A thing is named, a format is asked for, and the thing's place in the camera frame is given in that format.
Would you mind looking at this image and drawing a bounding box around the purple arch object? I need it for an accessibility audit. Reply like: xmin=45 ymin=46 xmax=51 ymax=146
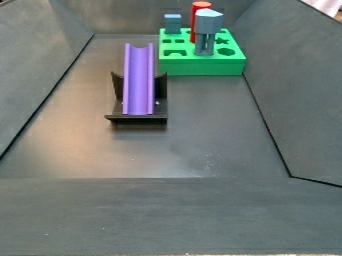
xmin=123 ymin=43 xmax=155 ymax=115

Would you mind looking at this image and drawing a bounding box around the black arch fixture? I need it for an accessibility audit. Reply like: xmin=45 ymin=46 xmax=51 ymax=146
xmin=104 ymin=72 xmax=168 ymax=123

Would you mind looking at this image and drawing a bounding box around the green shape sorter board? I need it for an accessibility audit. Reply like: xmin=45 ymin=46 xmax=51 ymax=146
xmin=159 ymin=28 xmax=247 ymax=76

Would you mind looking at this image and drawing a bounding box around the blue square block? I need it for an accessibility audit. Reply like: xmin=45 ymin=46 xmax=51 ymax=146
xmin=164 ymin=14 xmax=182 ymax=34

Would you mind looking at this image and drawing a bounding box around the blue pentagon peg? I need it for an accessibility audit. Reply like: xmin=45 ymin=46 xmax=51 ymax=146
xmin=195 ymin=9 xmax=223 ymax=56

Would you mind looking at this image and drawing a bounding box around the red cylinder peg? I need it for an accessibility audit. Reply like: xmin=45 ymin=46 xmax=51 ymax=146
xmin=190 ymin=1 xmax=212 ymax=43

